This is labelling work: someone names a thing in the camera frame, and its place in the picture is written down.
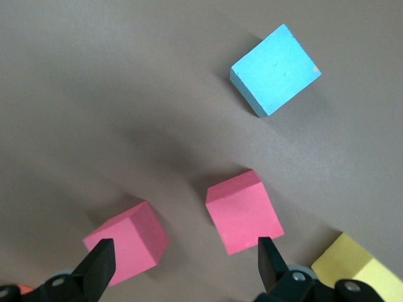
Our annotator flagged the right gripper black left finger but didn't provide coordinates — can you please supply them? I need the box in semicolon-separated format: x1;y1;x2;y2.
0;238;116;302

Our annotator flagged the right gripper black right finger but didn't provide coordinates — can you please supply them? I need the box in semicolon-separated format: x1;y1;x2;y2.
254;236;385;302

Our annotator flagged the deep pink foam cube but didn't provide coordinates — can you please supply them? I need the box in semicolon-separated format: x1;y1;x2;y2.
205;169;285;255
82;200;170;287

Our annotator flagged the orange foam cube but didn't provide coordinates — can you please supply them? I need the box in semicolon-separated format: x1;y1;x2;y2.
17;282;35;296

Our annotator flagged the yellow foam cube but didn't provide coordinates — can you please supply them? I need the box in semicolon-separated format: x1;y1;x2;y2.
310;232;398;302

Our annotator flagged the cyan foam cube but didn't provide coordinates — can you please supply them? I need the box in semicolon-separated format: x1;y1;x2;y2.
229;23;322;118

